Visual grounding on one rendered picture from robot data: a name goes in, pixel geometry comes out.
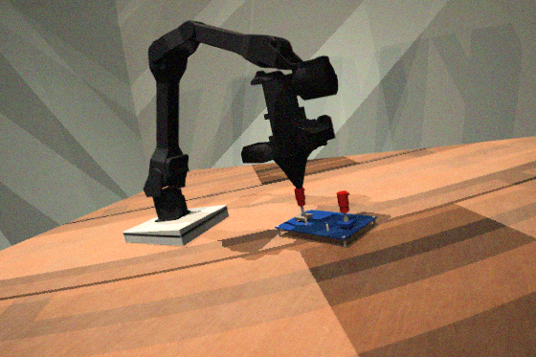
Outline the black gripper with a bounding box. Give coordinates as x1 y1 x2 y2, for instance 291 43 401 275
241 101 313 190

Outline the blue circuit board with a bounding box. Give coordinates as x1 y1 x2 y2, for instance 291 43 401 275
275 188 378 248

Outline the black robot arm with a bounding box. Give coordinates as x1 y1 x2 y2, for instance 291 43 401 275
144 20 338 222

